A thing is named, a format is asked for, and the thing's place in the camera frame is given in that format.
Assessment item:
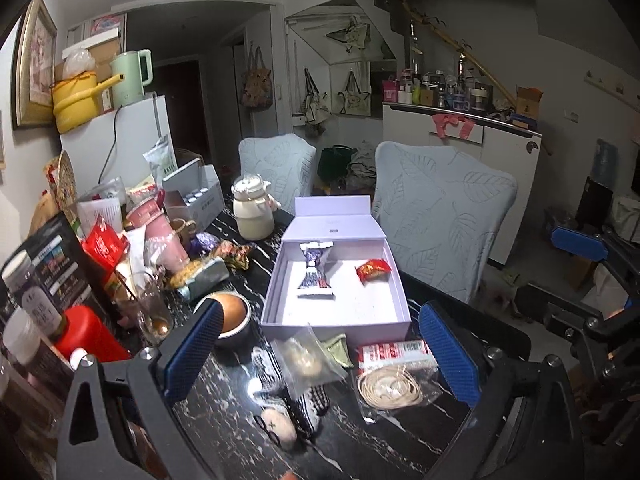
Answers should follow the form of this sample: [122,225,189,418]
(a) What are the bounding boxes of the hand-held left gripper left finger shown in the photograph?
[55,297,226,480]

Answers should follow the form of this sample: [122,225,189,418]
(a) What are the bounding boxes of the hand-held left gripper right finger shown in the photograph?
[419,301,586,480]

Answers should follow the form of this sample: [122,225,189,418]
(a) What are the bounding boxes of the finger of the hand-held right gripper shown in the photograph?
[515,284,618,341]
[550,226,640,273]

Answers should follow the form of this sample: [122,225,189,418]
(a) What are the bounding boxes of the red white packet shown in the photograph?
[357,340,436,373]

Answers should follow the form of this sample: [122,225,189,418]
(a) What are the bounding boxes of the clear bag with beige cord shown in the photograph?
[356,362,443,423]

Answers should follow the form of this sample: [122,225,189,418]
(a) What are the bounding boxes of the clear bag with pastry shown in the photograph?
[270,327,348,401]

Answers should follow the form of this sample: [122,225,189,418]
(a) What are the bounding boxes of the lavender gift box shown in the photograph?
[260,195,413,346]

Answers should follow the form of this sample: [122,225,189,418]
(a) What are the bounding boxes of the metal bowl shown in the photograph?
[194,292,252,352]

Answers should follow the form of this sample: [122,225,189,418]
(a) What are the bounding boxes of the glass cup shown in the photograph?
[131,270,174,345]

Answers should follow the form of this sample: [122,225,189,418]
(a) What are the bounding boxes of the silver green snack packet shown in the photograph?
[171,257,231,302]

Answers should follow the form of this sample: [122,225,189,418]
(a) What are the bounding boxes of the blue water jug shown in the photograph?
[594,139,626,189]

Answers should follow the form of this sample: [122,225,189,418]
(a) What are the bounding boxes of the colourful candy wrappers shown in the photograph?
[215,240,257,272]

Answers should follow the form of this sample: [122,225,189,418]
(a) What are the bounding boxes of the white cabinet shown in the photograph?
[382,102,544,267]

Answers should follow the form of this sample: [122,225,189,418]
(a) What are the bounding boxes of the red plastic container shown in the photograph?
[54,305,132,365]

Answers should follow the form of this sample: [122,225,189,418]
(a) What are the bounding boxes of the purple candy wrapper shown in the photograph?
[192,232,221,257]

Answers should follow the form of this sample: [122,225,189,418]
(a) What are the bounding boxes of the red snack packet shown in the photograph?
[355,258,390,285]

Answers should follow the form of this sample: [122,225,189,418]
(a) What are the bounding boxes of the pink cup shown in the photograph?
[126,197,192,272]

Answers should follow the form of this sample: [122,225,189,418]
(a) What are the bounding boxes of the brown mug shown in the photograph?
[170,217,198,247]

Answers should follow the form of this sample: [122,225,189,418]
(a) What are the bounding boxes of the red foil packet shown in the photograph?
[81,215,132,272]

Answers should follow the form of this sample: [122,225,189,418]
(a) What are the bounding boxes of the large covered chair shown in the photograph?
[373,141,519,307]

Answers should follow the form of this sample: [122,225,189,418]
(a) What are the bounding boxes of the white box with bottles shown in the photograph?
[162,157,226,233]

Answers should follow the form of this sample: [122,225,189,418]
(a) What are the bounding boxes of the blue white snack packet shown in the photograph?
[297,240,335,298]

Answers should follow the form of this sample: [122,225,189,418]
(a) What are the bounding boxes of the open cardboard box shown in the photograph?
[514,86,544,121]

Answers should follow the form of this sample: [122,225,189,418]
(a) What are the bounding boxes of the black printed box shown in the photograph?
[19,210,112,322]

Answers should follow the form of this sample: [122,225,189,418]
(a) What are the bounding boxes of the white measuring cup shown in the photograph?
[77,197,124,242]

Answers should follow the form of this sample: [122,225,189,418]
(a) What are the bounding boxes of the pink cloth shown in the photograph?
[432,113,476,140]

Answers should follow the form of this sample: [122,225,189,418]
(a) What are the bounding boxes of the white lid glass jar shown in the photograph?
[0,307,42,367]
[1,250,63,337]

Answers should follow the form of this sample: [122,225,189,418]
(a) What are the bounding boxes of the green tea pouch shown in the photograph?
[144,135,179,189]

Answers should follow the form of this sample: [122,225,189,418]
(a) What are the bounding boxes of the small covered chair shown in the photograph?
[238,135,317,217]

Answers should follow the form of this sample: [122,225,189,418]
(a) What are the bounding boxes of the row of bottles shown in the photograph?
[382,55,502,114]

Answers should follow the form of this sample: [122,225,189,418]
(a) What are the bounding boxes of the woven basket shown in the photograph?
[46,152,79,222]

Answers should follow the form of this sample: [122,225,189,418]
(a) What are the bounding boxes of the dark green bag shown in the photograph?
[317,145,359,184]

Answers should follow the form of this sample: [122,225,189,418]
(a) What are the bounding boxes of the white refrigerator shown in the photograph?
[60,92,174,192]

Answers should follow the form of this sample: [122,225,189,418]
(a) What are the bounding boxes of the wooden stair handrail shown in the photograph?
[397,0,517,104]

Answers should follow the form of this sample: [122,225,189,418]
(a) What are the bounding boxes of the beige tote bag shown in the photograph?
[337,70,372,117]
[300,67,332,126]
[326,15,371,52]

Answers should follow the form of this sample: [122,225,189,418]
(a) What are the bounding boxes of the brown tote bag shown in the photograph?
[241,46,275,110]

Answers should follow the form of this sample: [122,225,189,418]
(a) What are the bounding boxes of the yellow enamel pot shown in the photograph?
[51,72,124,134]

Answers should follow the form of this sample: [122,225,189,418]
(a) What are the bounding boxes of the green electric kettle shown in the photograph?
[110,49,153,109]

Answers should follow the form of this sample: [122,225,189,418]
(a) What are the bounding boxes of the cardboard boxes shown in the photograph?
[64,12,127,112]

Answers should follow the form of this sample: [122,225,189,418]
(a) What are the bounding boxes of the clear plastic bag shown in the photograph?
[62,47,97,81]

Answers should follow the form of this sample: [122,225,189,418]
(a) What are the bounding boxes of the framed picture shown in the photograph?
[11,0,59,129]

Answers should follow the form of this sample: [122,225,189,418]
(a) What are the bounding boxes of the wall hook rack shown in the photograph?
[584,70,627,97]

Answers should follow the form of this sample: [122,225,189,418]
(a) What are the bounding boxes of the black kettle cable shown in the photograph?
[97,105,127,187]

